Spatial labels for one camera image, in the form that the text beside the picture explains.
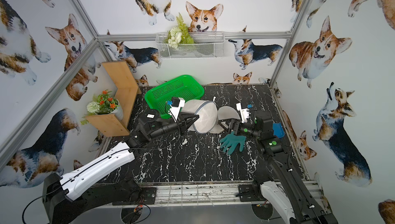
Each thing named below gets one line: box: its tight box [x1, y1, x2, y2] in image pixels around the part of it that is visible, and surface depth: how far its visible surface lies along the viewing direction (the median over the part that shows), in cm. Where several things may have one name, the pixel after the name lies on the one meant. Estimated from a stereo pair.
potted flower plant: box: [80, 88, 120, 125], surface depth 85 cm
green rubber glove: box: [219, 131, 247, 155], surface depth 92 cm
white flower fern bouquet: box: [164, 12, 195, 49], surface depth 82 cm
